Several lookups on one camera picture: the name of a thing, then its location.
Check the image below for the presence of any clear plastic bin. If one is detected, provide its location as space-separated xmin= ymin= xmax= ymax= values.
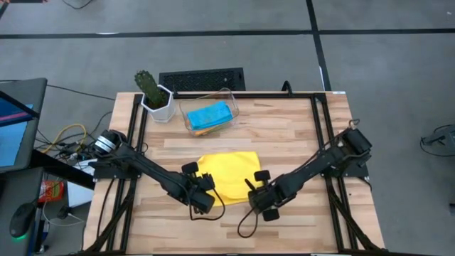
xmin=178 ymin=87 xmax=240 ymax=138

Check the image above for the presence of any white box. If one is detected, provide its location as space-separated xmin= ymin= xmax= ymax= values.
xmin=66 ymin=159 xmax=96 ymax=209

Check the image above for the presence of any yellow cable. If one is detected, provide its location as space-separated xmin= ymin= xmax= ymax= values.
xmin=41 ymin=123 xmax=87 ymax=154

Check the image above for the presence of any thin white cable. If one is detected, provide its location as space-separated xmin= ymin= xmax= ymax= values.
xmin=41 ymin=202 xmax=85 ymax=228

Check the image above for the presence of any black floor cable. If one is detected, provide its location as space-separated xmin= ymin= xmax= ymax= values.
xmin=45 ymin=84 xmax=117 ymax=102

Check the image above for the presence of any red snack bag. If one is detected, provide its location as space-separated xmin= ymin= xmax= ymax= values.
xmin=38 ymin=180 xmax=65 ymax=203

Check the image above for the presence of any blue microfiber towel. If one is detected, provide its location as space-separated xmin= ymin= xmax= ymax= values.
xmin=186 ymin=100 xmax=235 ymax=131

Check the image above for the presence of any black floor stand base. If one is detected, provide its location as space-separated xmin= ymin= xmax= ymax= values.
xmin=420 ymin=124 xmax=455 ymax=157

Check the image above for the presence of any dark monitor blue screen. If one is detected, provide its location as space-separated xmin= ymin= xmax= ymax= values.
xmin=0 ymin=77 xmax=48 ymax=174

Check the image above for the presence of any black computer mouse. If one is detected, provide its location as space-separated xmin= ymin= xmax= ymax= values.
xmin=9 ymin=202 xmax=36 ymax=239

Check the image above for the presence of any dark side desk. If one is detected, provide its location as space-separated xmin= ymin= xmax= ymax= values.
xmin=0 ymin=149 xmax=97 ymax=256

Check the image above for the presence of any yellow microfiber towel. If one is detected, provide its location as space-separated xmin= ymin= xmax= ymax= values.
xmin=196 ymin=151 xmax=263 ymax=207

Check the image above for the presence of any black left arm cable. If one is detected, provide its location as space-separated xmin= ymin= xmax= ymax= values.
xmin=188 ymin=187 xmax=227 ymax=222

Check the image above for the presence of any black table frame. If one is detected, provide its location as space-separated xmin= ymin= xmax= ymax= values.
xmin=80 ymin=91 xmax=387 ymax=256

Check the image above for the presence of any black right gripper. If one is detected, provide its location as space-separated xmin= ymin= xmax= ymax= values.
xmin=244 ymin=178 xmax=285 ymax=211

